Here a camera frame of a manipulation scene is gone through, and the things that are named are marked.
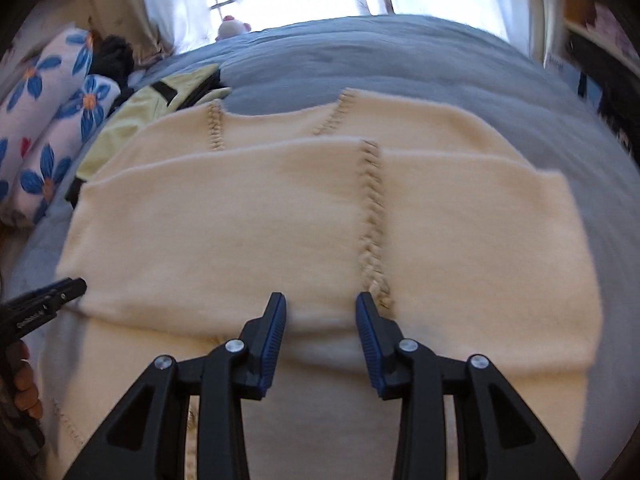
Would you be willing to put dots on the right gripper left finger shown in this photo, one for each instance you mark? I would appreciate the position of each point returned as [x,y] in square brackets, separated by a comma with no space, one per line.
[144,436]

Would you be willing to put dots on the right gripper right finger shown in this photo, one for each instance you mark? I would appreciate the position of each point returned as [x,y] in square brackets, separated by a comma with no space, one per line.
[459,419]

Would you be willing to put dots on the cream fleece blanket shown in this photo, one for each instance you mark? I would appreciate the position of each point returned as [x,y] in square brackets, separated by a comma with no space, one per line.
[184,234]

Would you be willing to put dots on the black clothing pile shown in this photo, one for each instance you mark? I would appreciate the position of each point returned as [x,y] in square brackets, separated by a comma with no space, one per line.
[114,60]

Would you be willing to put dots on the person's left hand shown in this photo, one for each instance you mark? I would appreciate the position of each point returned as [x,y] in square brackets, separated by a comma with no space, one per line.
[26,395]

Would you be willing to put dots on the floral blue white quilt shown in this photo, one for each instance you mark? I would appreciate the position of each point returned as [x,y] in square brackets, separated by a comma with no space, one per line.
[48,116]

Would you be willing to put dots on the yellow-green black folded garment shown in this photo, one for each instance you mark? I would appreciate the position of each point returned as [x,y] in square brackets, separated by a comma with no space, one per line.
[157,100]

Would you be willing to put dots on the pink white plush toy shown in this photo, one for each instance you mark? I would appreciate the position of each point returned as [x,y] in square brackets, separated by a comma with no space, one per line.
[231,27]

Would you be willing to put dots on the wooden bookshelf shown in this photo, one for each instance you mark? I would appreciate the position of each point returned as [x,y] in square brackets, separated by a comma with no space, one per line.
[597,23]

